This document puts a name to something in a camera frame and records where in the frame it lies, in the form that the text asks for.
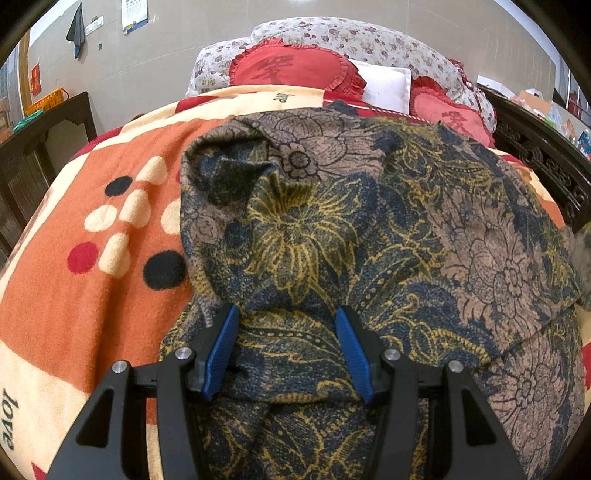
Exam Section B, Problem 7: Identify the dark floral patterned garment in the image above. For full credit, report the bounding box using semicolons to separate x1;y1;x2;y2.
159;100;591;480

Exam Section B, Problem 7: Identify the green plastic basket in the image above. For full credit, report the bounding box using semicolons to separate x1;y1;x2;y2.
13;111;44;132

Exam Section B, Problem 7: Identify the floral quilt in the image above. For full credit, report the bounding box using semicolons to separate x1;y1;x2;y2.
187;17;497;134

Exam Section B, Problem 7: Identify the red bed sheet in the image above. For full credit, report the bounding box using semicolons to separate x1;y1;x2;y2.
69;88;439;160

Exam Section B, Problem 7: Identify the dark hanging cloth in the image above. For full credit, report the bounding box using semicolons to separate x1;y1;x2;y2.
66;2;86;60

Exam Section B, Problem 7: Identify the wall calendar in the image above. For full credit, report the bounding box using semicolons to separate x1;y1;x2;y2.
121;0;149;35

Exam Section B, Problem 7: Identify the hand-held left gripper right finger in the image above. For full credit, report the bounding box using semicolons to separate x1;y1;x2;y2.
335;305;527;480

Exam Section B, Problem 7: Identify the orange plastic crate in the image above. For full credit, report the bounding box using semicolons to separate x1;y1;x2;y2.
24;87;65;116

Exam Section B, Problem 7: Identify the pile of assorted packages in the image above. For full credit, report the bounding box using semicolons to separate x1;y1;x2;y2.
510;88;591;160

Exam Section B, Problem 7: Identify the white pillow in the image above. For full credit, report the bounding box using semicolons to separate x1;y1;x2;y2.
348;59;413;115

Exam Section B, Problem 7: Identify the red heart pillow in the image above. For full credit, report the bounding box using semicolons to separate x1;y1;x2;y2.
409;76;495;146
228;38;368;100

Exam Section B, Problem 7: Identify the dark carved wooden bed frame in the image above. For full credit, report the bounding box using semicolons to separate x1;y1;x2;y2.
478;85;591;232

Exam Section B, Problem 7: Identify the dark wooden side table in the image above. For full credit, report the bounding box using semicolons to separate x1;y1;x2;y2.
0;91;99;259

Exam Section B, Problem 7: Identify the orange printed blanket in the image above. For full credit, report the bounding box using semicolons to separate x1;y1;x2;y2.
0;85;568;480

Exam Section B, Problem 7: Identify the wooden door frame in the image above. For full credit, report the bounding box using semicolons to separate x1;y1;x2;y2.
17;28;33;114

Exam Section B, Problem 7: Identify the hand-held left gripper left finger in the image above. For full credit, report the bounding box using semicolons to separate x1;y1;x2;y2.
46;304;241;480

